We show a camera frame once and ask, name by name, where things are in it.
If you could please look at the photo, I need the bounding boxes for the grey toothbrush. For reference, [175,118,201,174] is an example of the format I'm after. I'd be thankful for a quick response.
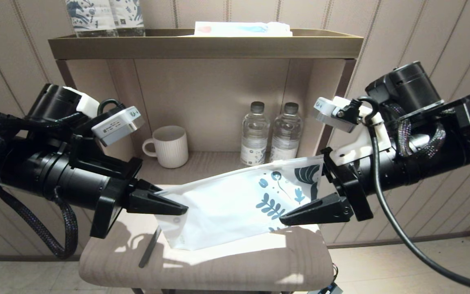
[139,226,162,269]

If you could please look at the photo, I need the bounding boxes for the white blue-patterned plastic pouch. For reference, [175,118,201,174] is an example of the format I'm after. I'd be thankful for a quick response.
[153,154,326,251]

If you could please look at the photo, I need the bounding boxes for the white ribbed ceramic mug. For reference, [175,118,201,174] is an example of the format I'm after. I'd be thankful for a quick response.
[142,125,189,169]

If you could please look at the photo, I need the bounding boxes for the black device with blue label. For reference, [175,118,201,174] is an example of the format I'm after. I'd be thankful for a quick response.
[308,265,344,294]

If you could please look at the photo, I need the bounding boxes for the clear water bottle black cap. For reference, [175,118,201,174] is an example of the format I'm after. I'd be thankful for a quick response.
[240,101,269,167]
[269,102,303,163]

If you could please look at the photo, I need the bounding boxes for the beige wooden shelf cabinet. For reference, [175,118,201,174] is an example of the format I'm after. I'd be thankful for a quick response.
[48,29,364,294]

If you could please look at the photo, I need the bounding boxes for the blue white patterned package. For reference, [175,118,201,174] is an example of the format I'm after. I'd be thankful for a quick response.
[65,0,118,38]
[109,0,146,37]

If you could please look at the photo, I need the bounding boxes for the white blue flat packet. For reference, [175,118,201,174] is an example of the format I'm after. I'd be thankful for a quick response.
[186,21,293,37]

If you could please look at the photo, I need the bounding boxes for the smooth black right camera cable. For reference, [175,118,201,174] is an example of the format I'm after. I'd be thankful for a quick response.
[337,96,470,293]

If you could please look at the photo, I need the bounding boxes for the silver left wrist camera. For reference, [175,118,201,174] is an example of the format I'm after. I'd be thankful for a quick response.
[91,107,145,147]

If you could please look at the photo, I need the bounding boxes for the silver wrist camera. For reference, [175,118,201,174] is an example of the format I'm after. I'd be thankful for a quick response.
[313,97,361,134]
[91,107,145,147]

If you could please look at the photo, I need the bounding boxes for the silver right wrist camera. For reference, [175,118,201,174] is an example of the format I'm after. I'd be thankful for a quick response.
[313,97,361,134]

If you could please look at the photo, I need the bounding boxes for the short black left camera cable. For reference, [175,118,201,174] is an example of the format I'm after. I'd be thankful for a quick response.
[96,98,126,117]

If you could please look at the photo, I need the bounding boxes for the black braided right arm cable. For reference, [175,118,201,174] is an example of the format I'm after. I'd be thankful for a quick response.
[388,102,448,160]

